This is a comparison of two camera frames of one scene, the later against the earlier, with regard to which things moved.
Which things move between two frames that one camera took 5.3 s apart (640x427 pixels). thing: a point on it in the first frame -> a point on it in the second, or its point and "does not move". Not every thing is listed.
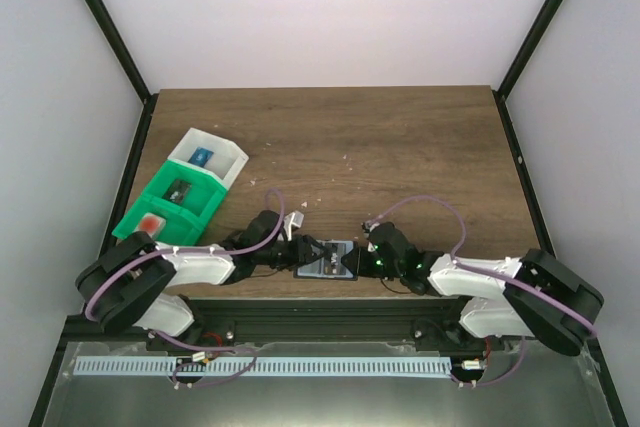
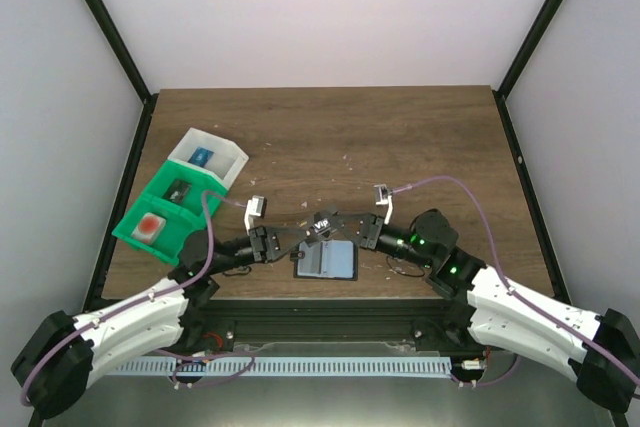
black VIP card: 332,262 -> 322,226
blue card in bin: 200,157 does not move
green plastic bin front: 181,227 does not move
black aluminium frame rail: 402,320 does not move
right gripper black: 359,265 -> 369,232
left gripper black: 303,253 -> 266,245
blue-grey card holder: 333,267 does not move
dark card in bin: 177,191 does not move
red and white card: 151,223 does not move
